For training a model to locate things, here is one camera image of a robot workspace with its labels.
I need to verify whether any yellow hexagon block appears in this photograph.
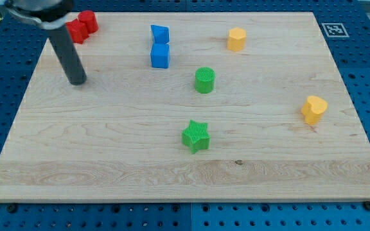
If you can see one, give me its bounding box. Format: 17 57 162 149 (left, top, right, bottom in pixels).
227 27 247 52

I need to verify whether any green cylinder block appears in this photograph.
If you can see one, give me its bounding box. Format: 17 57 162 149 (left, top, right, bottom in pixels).
195 67 216 94

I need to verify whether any red cylinder block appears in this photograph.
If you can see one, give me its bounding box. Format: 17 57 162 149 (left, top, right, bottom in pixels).
78 10 99 34

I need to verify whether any blue triangle block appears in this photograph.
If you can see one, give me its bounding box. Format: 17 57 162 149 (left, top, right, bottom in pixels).
150 24 170 44

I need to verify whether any red star-shaped block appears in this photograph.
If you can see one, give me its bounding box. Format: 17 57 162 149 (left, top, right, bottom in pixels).
66 19 89 44

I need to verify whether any yellow heart block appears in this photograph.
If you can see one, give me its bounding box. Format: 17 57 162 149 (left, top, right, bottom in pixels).
301 96 328 125

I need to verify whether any light wooden board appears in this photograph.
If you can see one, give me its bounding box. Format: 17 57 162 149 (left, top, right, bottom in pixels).
0 12 370 203

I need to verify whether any green star block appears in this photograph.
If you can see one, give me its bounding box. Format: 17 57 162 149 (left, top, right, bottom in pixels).
181 120 210 154

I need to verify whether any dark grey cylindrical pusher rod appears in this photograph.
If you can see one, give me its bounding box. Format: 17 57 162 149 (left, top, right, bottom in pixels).
47 24 87 85

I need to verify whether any white fiducial marker tag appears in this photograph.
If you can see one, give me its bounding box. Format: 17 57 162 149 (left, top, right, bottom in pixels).
322 22 349 38

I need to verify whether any blue cube block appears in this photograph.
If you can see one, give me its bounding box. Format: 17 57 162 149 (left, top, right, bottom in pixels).
150 43 170 69

